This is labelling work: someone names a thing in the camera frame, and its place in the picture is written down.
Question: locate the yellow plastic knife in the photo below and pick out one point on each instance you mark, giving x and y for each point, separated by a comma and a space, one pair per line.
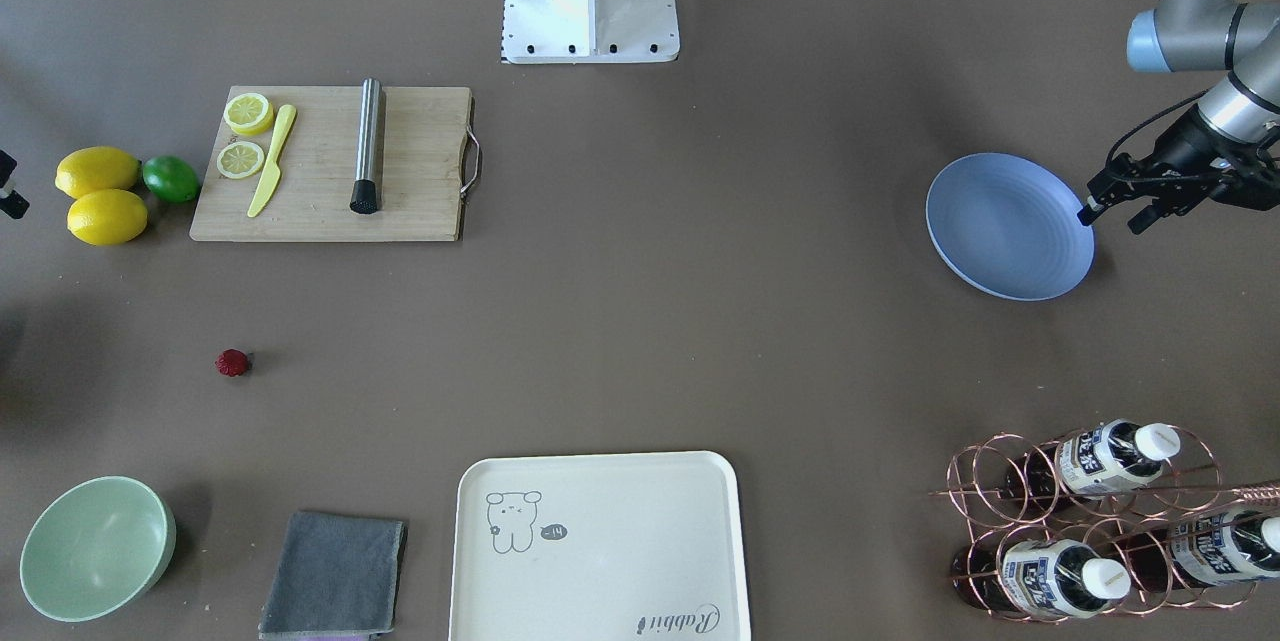
271, 174

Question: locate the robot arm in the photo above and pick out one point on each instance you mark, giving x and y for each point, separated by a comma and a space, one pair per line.
1241, 39

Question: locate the bamboo cutting board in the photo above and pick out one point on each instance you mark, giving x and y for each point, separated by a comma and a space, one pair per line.
421, 172

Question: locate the lemon slice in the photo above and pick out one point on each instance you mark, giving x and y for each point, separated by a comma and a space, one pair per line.
240, 159

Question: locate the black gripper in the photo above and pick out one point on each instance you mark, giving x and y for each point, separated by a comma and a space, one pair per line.
1180, 147

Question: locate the green lime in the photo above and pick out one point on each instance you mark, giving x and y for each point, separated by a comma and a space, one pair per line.
170, 179

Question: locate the whole yellow lemon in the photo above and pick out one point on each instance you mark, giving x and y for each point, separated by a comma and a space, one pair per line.
96, 168
107, 217

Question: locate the red strawberry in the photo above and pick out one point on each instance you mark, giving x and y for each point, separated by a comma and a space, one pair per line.
233, 363

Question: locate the lemon half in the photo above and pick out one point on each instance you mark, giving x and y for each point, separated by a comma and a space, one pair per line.
248, 114

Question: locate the mint green bowl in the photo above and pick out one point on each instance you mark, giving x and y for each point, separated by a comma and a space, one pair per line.
97, 548

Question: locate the dark tea bottle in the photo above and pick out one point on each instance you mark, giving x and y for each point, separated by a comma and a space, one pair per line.
1040, 580
1210, 550
1118, 456

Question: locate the copper wire bottle rack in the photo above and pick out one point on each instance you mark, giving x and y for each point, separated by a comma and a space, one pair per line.
1192, 484

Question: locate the steel muddler black tip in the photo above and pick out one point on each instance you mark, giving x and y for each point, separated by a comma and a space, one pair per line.
366, 198

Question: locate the blue plate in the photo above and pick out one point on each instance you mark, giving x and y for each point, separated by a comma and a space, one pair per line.
1008, 226

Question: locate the cream rabbit tray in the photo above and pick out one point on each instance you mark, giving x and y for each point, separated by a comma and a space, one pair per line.
641, 546

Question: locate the grey folded cloth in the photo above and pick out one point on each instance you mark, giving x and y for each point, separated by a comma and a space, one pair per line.
337, 577

